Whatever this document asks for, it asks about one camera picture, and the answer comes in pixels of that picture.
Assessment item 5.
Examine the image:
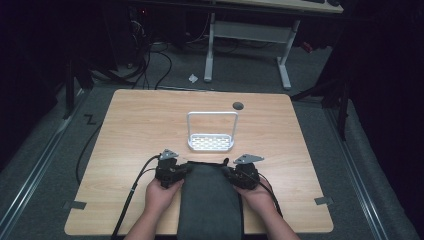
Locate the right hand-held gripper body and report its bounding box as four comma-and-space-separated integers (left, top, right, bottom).
230, 153, 265, 191

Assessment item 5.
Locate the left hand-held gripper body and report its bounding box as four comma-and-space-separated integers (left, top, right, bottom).
154, 148, 187, 190

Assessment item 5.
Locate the dark grey cloth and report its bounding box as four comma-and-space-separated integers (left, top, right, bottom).
176, 157, 245, 240

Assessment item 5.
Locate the person's right hand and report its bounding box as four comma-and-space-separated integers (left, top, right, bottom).
233, 178, 273, 215

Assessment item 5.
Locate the person's left hand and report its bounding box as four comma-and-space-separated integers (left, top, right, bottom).
143, 178, 185, 217

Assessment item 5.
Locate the grey tape strip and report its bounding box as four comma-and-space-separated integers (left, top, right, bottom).
313, 196, 335, 206
62, 200, 88, 211

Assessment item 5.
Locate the black metal stand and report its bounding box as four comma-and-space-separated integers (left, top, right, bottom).
61, 58, 96, 120
289, 74, 353, 142

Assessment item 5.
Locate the white-legged wooden desk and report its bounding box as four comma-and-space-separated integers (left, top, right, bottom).
202, 0, 345, 91

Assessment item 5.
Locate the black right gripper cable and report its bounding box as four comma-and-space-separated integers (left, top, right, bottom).
255, 172, 284, 219

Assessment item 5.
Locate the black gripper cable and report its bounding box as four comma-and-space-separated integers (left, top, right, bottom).
110, 154, 162, 240
255, 172, 284, 219

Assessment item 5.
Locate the white wire rack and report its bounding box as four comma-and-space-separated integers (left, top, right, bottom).
186, 110, 240, 153

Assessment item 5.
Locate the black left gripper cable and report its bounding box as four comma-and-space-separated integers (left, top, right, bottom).
110, 154, 162, 240

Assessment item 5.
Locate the black floor cable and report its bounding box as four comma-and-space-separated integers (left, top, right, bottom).
75, 122, 103, 186

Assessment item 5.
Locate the bundle of black floor cables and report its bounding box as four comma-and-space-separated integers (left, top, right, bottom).
124, 19, 174, 91

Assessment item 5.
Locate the metal floor rail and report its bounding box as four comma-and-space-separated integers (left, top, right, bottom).
323, 106, 392, 240
0, 88, 86, 236

